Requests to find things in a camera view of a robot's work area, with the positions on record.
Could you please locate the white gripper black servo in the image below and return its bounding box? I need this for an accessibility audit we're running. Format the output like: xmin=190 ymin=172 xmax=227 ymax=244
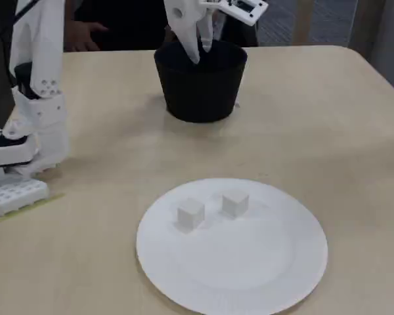
xmin=163 ymin=0 xmax=225 ymax=64

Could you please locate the white cube block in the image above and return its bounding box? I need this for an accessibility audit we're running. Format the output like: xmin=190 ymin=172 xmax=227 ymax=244
xmin=176 ymin=197 xmax=206 ymax=234
xmin=220 ymin=188 xmax=250 ymax=219

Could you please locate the black pot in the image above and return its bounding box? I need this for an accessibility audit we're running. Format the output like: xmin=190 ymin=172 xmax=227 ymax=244
xmin=153 ymin=39 xmax=249 ymax=124

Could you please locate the white paper plate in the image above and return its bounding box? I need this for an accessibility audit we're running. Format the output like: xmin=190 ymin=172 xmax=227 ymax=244
xmin=136 ymin=177 xmax=329 ymax=305

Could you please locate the bare person hand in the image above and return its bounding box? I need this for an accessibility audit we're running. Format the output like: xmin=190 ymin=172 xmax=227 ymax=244
xmin=66 ymin=21 xmax=110 ymax=52

